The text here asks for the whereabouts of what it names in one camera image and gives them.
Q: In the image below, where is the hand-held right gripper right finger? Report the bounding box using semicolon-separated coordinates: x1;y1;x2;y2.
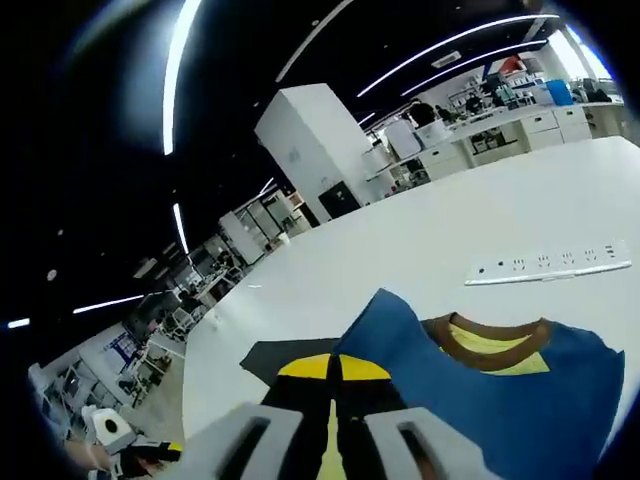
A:
334;353;490;480

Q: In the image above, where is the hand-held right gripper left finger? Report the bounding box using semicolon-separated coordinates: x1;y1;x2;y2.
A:
182;352;337;480

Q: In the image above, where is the yellow blue black garment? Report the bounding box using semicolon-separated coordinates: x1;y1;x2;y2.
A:
239;287;627;480

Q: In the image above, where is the person's left hand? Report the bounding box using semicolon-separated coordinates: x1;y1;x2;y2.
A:
64;439;114;476

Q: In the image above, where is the white power strip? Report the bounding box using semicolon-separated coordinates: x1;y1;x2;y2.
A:
464;238;633;288

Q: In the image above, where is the black box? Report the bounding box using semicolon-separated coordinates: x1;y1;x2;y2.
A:
317;180;362;222

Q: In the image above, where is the white appliance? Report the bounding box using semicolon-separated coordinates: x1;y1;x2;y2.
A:
361;148;392;177

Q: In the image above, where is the white cabinet unit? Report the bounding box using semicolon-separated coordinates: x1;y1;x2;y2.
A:
385;121;419;159

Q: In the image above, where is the white square pillar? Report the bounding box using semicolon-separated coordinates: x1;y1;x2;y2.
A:
253;83;377;222

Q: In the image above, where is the white storage box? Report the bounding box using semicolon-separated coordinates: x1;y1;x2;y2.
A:
414;121;449;149

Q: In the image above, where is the white drawer counter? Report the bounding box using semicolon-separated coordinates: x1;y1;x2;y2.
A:
366;101;627;185

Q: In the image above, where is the long ceiling light strip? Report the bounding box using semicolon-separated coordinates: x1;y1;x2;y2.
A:
162;0;202;157

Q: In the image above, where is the blue crate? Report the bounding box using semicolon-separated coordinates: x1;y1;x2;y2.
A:
545;79;573;107

